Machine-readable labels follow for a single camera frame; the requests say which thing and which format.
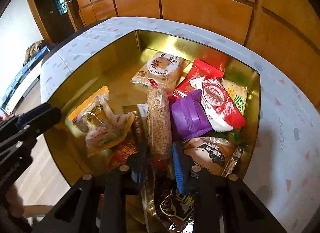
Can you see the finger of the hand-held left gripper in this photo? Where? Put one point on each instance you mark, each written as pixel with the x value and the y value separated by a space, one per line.
pixel 23 121
pixel 45 117

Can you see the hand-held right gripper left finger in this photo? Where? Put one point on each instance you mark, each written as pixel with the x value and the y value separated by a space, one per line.
pixel 138 170

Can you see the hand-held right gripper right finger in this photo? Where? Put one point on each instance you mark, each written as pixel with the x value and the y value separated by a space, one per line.
pixel 178 168

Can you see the red patterned snack packet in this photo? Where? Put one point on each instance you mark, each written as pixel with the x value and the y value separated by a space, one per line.
pixel 122 155

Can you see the brown white snack packet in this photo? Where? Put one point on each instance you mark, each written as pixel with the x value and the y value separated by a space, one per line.
pixel 212 152

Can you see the black gold snack packet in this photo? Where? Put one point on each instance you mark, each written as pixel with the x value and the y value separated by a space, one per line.
pixel 172 208

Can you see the red sesame bar packet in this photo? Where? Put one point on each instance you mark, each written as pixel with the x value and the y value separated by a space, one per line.
pixel 158 122

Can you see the purple snack packet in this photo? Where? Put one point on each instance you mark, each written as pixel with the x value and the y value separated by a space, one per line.
pixel 187 115

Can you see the long white gold snack packet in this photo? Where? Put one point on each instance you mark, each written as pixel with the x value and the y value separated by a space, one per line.
pixel 136 115

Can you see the clear yellow pastry packet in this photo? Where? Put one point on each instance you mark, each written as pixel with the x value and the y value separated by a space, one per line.
pixel 102 125

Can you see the red white wafer packet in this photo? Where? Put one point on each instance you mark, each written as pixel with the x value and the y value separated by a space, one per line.
pixel 220 102

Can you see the gold tin box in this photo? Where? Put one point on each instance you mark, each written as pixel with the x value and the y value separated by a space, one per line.
pixel 120 92

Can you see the green-edged cracker packet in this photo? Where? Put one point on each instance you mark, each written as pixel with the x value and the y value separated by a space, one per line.
pixel 237 97

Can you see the tan round-label snack packet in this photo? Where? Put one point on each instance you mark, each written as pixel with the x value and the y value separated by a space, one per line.
pixel 162 70

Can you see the red square snack packet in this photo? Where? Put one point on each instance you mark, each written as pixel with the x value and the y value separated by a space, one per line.
pixel 206 69

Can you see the person's left hand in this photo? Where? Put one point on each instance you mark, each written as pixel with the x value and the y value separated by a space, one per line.
pixel 13 198

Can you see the blue white striped furniture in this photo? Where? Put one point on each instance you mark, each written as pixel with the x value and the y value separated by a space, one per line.
pixel 17 77

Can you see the brown cloth bundle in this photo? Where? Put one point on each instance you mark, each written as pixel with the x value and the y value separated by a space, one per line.
pixel 33 51

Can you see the dark wooden door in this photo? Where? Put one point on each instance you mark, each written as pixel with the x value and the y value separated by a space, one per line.
pixel 52 2

